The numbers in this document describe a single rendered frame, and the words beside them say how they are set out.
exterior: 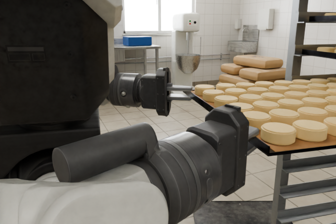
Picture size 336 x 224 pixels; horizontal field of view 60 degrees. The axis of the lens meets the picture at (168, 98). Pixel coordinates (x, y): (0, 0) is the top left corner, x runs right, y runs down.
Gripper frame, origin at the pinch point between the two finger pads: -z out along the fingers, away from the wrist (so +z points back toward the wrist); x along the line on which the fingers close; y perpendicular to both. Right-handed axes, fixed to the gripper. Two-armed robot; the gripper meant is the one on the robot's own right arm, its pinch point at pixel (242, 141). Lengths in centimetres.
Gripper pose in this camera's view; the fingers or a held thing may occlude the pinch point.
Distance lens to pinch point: 44.2
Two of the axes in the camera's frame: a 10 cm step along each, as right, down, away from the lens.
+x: 0.0, -9.7, -2.5
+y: -6.9, -1.8, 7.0
